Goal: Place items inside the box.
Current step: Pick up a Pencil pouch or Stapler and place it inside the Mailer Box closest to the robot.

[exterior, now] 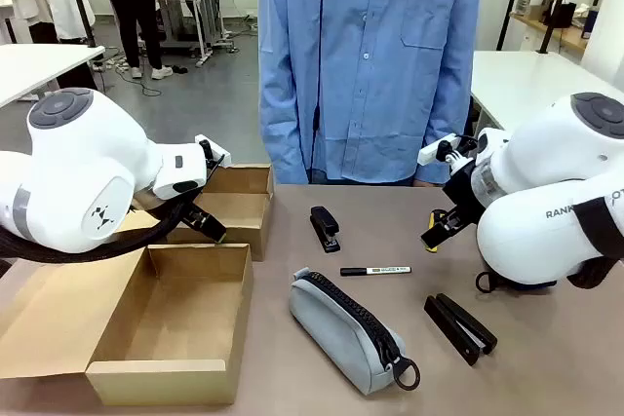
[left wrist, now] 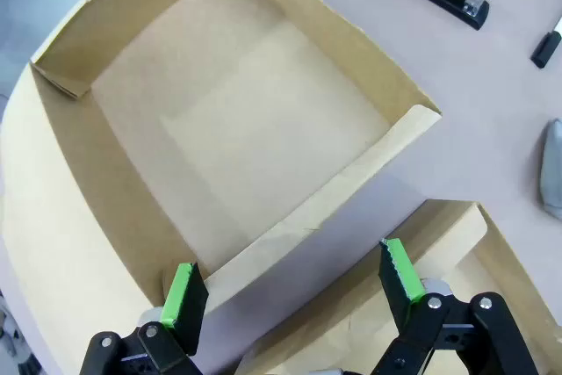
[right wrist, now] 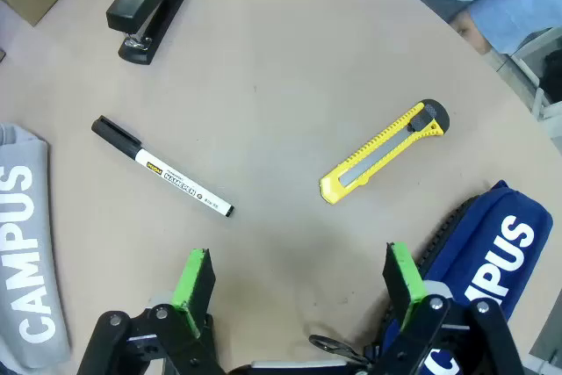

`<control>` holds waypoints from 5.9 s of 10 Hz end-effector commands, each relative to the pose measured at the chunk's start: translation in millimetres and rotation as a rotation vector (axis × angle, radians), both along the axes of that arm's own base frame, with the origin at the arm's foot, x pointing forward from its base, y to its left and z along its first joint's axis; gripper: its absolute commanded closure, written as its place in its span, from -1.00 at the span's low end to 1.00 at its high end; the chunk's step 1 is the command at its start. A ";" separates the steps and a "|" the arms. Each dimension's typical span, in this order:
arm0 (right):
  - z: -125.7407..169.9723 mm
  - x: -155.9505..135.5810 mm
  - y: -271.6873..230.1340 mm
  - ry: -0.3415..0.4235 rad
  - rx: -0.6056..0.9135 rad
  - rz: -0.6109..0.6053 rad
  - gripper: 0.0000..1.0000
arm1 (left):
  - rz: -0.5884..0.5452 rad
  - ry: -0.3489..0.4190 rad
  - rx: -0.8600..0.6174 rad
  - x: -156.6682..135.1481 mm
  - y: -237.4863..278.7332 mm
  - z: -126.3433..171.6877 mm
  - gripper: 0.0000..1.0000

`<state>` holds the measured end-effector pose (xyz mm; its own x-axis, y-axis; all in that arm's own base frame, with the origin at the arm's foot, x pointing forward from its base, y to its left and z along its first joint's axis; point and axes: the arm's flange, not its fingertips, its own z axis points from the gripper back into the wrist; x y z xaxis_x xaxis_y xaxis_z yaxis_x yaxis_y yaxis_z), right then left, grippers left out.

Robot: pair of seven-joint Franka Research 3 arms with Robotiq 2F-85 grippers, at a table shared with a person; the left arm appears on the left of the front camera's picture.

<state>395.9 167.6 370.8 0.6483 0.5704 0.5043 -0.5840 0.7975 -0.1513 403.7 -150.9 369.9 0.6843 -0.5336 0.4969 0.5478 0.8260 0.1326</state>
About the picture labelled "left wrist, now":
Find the white marker with black cap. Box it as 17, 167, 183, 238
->
530, 14, 562, 69

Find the cardboard box holding grey case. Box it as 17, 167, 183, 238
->
236, 198, 557, 375

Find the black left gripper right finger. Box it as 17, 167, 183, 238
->
364, 237, 539, 375

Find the cardboard box holding navy case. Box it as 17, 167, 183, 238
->
0, 0, 443, 375

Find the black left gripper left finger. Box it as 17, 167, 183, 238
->
78, 262, 210, 375

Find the grey zipper pencil case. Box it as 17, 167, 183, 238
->
538, 118, 562, 221

